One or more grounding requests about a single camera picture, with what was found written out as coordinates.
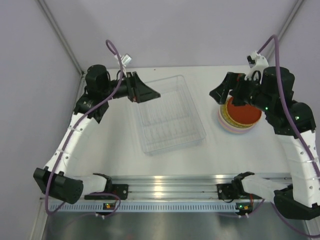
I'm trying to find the aluminium mounting rail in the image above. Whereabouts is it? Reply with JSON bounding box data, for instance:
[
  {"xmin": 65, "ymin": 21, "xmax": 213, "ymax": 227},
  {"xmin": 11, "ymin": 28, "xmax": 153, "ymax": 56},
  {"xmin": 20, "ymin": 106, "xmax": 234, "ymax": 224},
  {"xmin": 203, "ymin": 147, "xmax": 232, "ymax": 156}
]
[{"xmin": 39, "ymin": 174, "xmax": 296, "ymax": 201}]

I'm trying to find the clear wire dish rack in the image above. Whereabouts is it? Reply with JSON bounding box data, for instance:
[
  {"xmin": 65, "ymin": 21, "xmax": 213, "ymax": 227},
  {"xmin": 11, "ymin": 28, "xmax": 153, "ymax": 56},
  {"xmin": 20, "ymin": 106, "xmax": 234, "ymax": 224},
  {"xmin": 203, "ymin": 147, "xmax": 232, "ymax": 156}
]
[{"xmin": 134, "ymin": 75, "xmax": 206, "ymax": 155}]

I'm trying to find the pink plate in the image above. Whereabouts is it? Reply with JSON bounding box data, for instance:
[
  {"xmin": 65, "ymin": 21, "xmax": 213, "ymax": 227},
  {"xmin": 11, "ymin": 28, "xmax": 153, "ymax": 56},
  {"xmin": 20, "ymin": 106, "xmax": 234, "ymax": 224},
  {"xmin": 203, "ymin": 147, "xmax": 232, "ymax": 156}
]
[{"xmin": 217, "ymin": 105, "xmax": 255, "ymax": 135}]

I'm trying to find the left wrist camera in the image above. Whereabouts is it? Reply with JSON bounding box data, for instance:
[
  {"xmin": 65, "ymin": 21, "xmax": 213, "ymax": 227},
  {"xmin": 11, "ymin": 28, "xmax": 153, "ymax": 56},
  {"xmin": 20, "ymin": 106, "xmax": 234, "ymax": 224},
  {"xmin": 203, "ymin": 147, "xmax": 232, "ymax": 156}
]
[{"xmin": 114, "ymin": 53, "xmax": 132, "ymax": 68}]

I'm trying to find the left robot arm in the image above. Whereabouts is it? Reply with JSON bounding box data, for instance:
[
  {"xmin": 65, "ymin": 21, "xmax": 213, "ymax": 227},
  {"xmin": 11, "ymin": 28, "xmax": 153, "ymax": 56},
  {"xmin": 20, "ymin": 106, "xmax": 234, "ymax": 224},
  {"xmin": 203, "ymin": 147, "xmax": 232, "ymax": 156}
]
[{"xmin": 33, "ymin": 64, "xmax": 161, "ymax": 204}]

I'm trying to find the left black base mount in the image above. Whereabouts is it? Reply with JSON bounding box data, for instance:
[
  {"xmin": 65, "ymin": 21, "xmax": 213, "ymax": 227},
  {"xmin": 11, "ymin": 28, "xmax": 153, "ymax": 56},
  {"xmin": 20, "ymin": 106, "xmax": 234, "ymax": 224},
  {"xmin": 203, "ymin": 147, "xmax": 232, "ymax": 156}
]
[{"xmin": 84, "ymin": 184, "xmax": 129, "ymax": 200}]

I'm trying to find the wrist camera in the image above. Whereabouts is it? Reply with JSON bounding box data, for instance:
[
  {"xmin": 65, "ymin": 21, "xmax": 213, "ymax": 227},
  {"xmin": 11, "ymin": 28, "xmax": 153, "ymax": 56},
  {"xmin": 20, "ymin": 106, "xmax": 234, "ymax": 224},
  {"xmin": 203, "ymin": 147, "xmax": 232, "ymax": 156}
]
[
  {"xmin": 245, "ymin": 51, "xmax": 269, "ymax": 80},
  {"xmin": 114, "ymin": 53, "xmax": 132, "ymax": 68}
]

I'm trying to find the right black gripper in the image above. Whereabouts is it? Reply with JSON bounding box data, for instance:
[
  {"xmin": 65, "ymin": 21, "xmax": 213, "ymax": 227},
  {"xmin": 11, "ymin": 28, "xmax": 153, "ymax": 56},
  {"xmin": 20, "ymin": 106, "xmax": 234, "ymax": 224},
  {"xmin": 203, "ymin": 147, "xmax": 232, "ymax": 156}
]
[{"xmin": 209, "ymin": 71, "xmax": 274, "ymax": 112}]

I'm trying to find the blue plate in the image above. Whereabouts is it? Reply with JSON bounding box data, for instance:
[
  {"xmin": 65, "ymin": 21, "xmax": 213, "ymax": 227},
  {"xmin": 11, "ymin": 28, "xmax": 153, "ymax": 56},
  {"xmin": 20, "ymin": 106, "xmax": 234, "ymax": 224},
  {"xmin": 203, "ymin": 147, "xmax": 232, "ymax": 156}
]
[{"xmin": 219, "ymin": 122, "xmax": 254, "ymax": 135}]

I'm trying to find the dark red plate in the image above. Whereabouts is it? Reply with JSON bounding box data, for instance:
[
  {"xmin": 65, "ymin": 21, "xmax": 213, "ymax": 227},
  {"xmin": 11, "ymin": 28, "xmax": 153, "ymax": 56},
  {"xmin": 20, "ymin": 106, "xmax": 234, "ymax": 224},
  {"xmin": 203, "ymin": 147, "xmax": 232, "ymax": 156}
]
[{"xmin": 226, "ymin": 96, "xmax": 263, "ymax": 126}]

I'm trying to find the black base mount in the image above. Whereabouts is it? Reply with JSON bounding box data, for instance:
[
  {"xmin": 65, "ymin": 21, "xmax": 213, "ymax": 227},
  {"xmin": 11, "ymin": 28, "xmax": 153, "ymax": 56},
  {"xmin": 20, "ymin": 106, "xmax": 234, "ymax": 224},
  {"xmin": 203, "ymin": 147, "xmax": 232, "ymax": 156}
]
[
  {"xmin": 84, "ymin": 184, "xmax": 129, "ymax": 200},
  {"xmin": 216, "ymin": 183, "xmax": 250, "ymax": 203}
]

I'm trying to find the perforated metal cable tray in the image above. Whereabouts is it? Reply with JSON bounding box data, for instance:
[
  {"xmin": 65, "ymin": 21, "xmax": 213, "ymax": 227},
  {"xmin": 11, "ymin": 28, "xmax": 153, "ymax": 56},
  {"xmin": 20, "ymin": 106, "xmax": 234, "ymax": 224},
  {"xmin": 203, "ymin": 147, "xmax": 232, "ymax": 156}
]
[{"xmin": 48, "ymin": 201, "xmax": 253, "ymax": 213}]

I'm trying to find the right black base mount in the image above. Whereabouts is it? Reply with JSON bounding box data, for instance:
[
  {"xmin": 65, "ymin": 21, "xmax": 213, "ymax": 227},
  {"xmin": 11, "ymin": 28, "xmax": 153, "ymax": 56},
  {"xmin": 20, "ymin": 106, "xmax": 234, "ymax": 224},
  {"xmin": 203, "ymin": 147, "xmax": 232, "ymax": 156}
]
[{"xmin": 216, "ymin": 183, "xmax": 250, "ymax": 203}]

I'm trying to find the olive gold plate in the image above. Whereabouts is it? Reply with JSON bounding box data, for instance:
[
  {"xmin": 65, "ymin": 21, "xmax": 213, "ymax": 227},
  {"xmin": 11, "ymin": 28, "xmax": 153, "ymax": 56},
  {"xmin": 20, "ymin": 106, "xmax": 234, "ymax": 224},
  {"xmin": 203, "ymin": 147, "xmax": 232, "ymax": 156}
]
[{"xmin": 218, "ymin": 97, "xmax": 262, "ymax": 134}]

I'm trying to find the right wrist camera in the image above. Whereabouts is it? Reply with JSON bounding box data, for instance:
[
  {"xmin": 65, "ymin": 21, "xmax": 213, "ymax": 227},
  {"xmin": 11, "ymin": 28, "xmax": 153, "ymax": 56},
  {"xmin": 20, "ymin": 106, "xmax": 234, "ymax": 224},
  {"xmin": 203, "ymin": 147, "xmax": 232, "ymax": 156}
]
[{"xmin": 245, "ymin": 51, "xmax": 269, "ymax": 80}]

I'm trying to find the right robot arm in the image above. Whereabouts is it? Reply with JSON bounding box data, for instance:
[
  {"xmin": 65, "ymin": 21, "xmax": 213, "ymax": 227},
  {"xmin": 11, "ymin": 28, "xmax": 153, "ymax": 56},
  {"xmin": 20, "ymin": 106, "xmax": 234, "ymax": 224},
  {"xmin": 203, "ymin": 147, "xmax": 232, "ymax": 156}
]
[{"xmin": 209, "ymin": 66, "xmax": 320, "ymax": 220}]

